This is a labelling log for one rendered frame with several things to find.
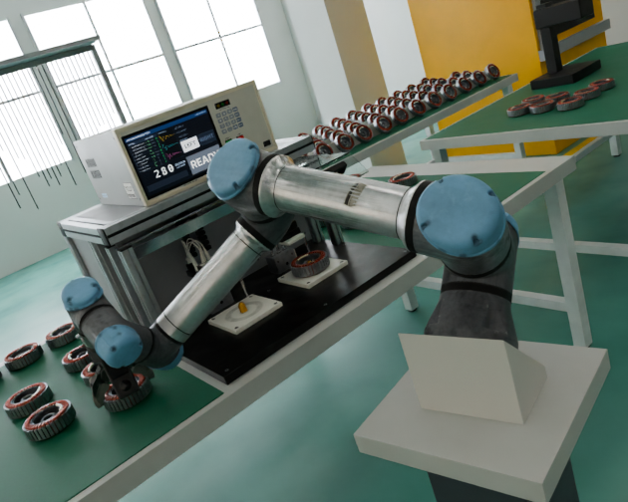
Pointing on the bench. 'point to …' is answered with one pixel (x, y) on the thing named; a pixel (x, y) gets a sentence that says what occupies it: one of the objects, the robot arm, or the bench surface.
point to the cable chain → (197, 238)
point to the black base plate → (211, 363)
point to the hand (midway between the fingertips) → (128, 393)
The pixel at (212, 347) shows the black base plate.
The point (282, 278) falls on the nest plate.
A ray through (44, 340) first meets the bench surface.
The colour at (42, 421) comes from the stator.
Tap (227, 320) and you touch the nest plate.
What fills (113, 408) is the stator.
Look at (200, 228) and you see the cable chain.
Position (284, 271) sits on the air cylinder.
